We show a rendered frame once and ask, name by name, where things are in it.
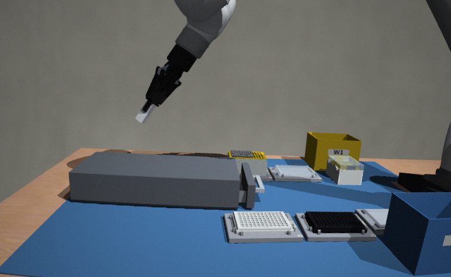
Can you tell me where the blue open-top bin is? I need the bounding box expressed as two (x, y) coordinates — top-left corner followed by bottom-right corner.
(382, 192), (451, 276)

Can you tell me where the grey drawer with white handle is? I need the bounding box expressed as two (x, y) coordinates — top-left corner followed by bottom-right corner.
(69, 152), (265, 209)

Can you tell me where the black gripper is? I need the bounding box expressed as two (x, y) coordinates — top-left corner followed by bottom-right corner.
(136, 44), (197, 124)

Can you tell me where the yellow open-top bin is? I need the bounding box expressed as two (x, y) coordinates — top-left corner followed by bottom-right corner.
(304, 132), (362, 171)

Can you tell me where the blue bench mat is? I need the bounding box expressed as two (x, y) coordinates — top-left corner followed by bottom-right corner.
(0, 161), (451, 277)

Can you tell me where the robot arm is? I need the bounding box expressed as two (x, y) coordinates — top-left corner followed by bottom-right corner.
(174, 0), (451, 192)

